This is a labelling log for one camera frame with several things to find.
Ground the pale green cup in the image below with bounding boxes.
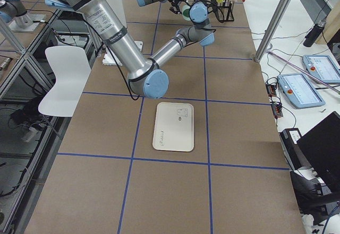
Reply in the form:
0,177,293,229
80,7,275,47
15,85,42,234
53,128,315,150
181,4,191,21

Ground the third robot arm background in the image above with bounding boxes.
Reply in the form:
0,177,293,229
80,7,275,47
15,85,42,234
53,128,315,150
1,0,45,32

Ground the cream rabbit tray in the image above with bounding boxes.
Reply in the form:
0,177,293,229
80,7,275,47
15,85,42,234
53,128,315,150
152,102,194,152

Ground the black water bottle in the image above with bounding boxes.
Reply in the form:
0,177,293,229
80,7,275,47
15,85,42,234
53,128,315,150
303,18,327,47

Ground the white plastic chair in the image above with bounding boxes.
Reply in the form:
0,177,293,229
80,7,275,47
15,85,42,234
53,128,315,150
38,46,91,117

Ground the far blue teach pendant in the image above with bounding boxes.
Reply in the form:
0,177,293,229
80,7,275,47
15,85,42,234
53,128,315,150
302,55,339,84

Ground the blue teach pendant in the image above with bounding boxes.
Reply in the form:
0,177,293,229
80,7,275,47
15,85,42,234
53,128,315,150
302,55,339,84
277,73,326,109

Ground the near blue teach pendant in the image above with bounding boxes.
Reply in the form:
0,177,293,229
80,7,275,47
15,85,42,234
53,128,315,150
277,73,326,109

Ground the black laptop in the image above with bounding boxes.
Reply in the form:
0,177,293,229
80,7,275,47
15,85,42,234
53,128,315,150
297,111,339,192

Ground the black wire cup rack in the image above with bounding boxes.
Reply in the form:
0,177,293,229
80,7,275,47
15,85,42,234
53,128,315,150
191,0,237,24

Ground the aluminium frame post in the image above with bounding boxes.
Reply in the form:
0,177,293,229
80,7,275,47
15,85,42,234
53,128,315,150
254,0,291,63

